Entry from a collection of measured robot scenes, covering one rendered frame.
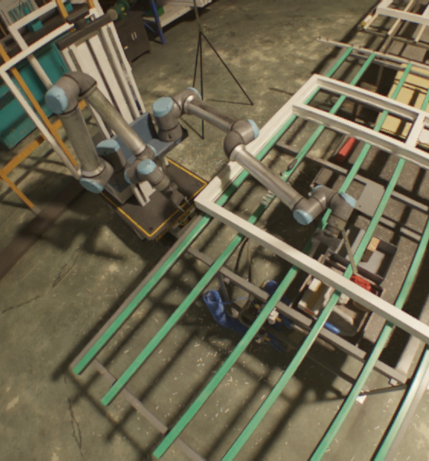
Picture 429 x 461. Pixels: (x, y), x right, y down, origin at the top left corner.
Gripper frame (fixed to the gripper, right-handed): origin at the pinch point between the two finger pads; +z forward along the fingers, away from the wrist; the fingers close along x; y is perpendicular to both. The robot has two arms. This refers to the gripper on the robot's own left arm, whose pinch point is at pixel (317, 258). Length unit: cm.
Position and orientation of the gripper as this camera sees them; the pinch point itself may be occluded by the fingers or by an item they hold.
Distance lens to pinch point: 156.4
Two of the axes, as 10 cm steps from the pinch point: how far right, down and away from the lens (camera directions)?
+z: -4.2, 8.9, 1.9
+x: 7.6, 4.6, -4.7
